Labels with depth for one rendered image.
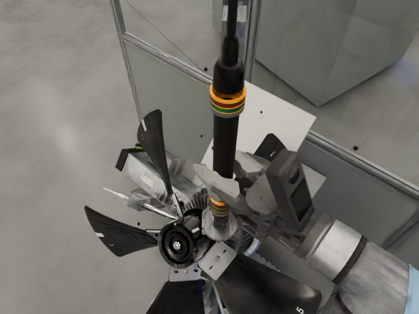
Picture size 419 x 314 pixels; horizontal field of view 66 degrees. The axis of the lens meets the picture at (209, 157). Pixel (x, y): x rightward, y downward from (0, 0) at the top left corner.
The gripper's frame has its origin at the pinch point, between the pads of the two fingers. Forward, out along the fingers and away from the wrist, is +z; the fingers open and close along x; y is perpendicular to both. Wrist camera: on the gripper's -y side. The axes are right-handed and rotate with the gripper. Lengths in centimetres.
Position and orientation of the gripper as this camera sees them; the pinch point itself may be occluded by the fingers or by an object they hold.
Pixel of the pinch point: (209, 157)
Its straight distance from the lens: 51.4
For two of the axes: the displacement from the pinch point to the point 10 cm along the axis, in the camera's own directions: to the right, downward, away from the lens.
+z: -7.7, -5.1, 3.8
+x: 6.4, -6.1, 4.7
